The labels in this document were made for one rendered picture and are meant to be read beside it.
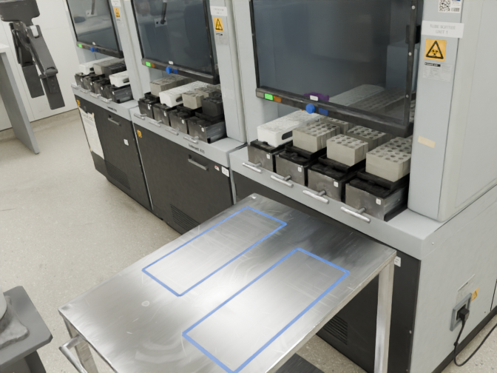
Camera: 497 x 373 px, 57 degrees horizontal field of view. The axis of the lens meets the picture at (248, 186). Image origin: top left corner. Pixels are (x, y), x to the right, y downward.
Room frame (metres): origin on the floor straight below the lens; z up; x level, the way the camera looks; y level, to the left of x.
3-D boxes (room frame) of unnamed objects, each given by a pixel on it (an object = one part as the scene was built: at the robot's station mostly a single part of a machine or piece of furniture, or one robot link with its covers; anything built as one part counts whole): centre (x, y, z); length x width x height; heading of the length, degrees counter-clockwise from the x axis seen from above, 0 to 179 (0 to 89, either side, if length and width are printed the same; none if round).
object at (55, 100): (0.95, 0.38, 1.22); 0.03 x 0.01 x 0.07; 126
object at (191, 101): (1.98, 0.21, 0.85); 0.12 x 0.02 x 0.06; 37
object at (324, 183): (1.43, -0.49, 0.78); 0.73 x 0.14 x 0.09; 126
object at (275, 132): (1.59, -0.20, 0.83); 0.30 x 0.10 x 0.06; 126
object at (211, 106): (1.86, 0.12, 0.85); 0.12 x 0.02 x 0.06; 37
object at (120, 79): (2.61, 0.55, 0.83); 0.30 x 0.10 x 0.06; 126
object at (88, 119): (2.88, 1.00, 0.43); 0.27 x 0.02 x 0.36; 36
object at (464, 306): (1.12, -0.67, 0.29); 0.11 x 0.03 x 0.10; 126
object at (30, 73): (1.06, 0.46, 1.22); 0.03 x 0.01 x 0.07; 126
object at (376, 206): (1.30, -0.58, 0.78); 0.73 x 0.14 x 0.09; 126
